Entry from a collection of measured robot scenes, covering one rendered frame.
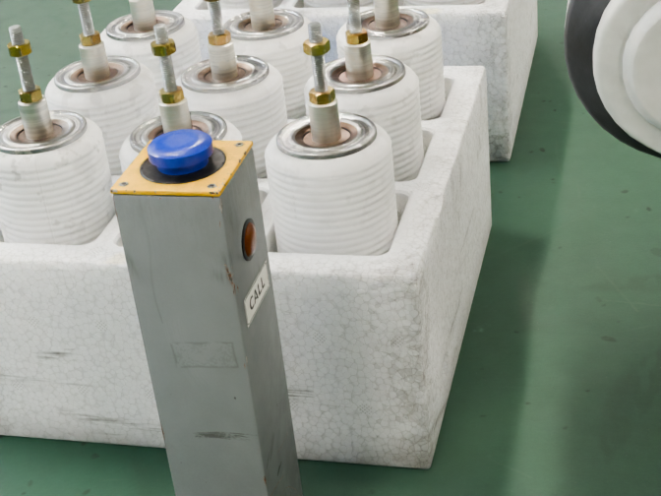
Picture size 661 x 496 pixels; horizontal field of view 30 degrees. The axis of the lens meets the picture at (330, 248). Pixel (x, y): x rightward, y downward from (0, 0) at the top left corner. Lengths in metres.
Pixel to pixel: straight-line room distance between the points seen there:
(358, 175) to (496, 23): 0.50
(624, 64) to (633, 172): 0.76
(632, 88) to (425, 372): 0.35
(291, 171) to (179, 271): 0.17
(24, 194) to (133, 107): 0.15
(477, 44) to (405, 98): 0.38
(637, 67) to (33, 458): 0.63
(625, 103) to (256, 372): 0.30
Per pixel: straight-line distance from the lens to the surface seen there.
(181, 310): 0.78
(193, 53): 1.19
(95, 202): 1.00
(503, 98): 1.39
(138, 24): 1.20
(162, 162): 0.75
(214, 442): 0.84
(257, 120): 1.03
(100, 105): 1.07
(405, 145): 1.02
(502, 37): 1.37
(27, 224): 1.00
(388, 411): 0.95
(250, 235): 0.77
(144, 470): 1.03
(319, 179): 0.89
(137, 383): 1.01
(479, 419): 1.03
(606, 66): 0.66
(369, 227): 0.92
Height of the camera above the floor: 0.64
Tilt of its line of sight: 30 degrees down
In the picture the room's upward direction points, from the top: 7 degrees counter-clockwise
